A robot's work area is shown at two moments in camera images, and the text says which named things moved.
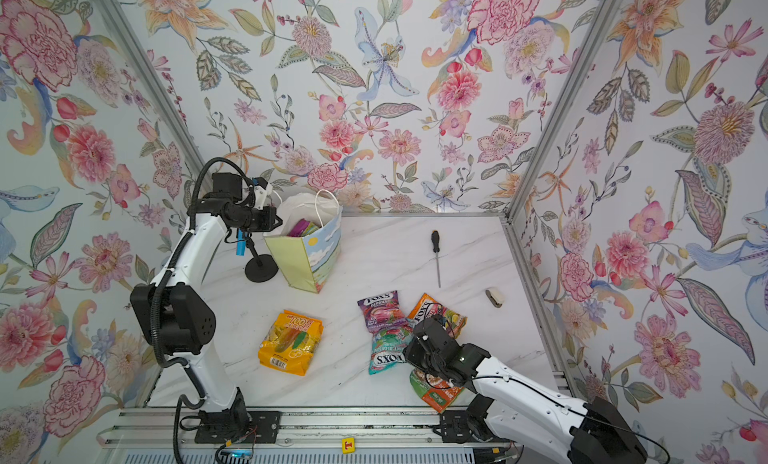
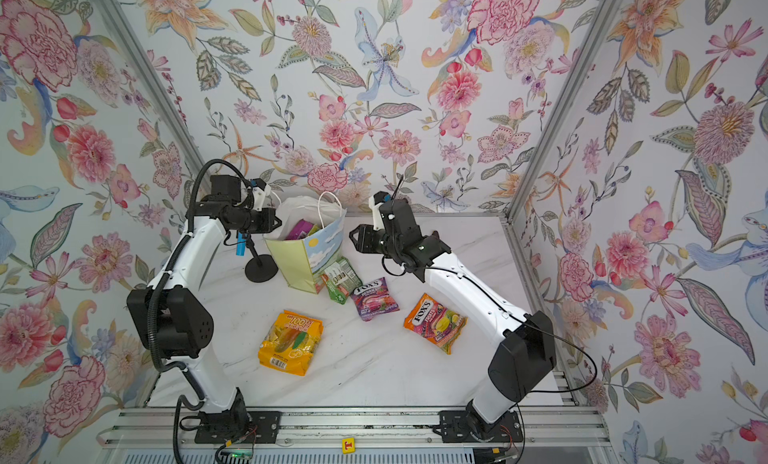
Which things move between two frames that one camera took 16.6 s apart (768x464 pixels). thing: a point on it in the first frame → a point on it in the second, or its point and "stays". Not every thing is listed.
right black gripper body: x=418 y=358 → x=389 y=249
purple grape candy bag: x=299 y=227 stays
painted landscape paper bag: x=307 y=249 stays
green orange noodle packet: x=438 y=393 → x=341 y=280
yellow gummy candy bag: x=291 y=343 stays
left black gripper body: x=254 y=220 stays
